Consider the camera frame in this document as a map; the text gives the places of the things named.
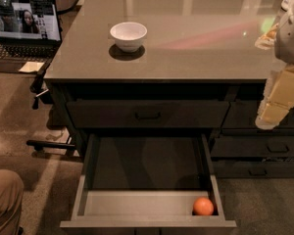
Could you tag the dark middle right drawer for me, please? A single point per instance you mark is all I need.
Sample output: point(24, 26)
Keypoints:
point(253, 147)

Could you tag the black chair base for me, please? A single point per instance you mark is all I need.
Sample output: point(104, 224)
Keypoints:
point(42, 94)

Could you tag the white ceramic bowl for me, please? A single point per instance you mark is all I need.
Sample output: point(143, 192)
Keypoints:
point(128, 36)

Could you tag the dark top left drawer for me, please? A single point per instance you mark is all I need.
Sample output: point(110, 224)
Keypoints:
point(147, 113)

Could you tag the open black laptop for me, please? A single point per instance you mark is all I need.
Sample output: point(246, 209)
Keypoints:
point(29, 29)

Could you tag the dark top right drawer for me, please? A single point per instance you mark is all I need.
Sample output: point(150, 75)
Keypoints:
point(242, 114)

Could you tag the dark drawer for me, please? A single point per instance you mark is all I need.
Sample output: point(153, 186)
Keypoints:
point(253, 147)
point(232, 169)
point(242, 114)
point(147, 113)

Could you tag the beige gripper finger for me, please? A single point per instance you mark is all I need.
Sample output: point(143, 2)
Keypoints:
point(278, 98)
point(266, 41)

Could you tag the dark bottom right drawer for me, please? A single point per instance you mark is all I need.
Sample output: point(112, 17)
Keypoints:
point(232, 169)

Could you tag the grey counter cabinet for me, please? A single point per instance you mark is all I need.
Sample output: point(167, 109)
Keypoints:
point(193, 50)

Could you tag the orange fruit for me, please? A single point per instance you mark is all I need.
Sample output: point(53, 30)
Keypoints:
point(203, 206)

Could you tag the white paper note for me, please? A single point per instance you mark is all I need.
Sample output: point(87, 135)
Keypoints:
point(30, 67)

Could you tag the open grey middle drawer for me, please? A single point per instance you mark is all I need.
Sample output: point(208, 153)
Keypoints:
point(146, 186)

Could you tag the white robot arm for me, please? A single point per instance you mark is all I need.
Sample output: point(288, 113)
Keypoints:
point(284, 39)

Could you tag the person leg tan trousers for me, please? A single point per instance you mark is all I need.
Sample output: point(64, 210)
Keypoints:
point(11, 196)

